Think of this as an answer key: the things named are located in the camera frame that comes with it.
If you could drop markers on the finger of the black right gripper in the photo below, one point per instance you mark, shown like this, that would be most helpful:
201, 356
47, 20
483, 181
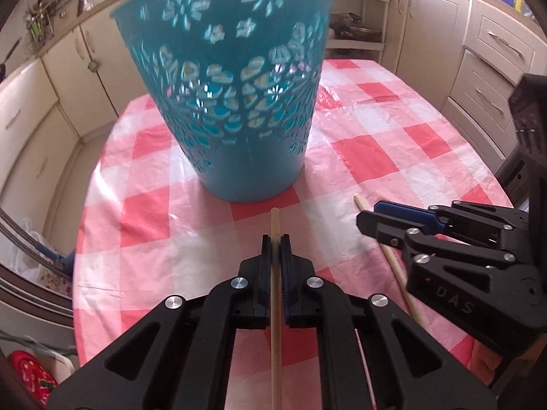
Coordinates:
478, 224
409, 238

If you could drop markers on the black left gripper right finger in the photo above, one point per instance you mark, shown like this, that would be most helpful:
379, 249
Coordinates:
373, 356

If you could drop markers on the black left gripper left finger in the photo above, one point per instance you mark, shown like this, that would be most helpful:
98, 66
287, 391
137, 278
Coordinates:
179, 355

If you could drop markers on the cream kitchen cabinets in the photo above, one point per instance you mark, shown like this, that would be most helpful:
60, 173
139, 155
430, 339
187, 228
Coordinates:
71, 76

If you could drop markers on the red white checkered tablecloth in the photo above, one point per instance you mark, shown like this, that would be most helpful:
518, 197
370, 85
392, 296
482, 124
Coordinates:
150, 229

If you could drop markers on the red patterned bag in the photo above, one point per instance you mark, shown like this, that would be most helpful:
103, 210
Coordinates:
37, 380

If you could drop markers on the teal perforated plastic basket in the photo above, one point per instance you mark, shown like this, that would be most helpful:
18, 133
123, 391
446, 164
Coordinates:
235, 82

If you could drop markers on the white shelf rack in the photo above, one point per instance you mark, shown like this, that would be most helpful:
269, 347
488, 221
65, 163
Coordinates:
357, 29

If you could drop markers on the metal chair frame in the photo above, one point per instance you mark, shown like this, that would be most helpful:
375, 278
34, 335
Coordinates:
36, 278

